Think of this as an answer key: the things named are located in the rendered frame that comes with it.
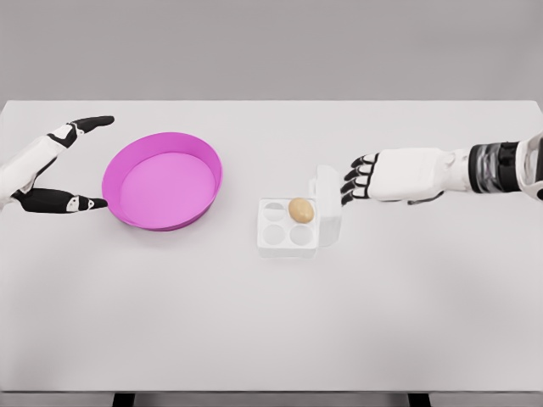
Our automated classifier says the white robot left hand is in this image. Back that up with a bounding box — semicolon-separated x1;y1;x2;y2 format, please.
0;114;116;215

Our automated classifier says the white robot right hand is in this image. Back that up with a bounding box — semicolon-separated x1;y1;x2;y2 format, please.
338;148;445;209

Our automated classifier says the clear white egg box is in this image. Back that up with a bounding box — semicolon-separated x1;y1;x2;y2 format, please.
255;164;344;260

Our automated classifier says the tan egg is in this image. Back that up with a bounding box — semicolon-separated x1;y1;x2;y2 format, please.
288;197;316;224

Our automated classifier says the round pink tray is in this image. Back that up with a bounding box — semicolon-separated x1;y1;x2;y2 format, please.
101;131;224;233

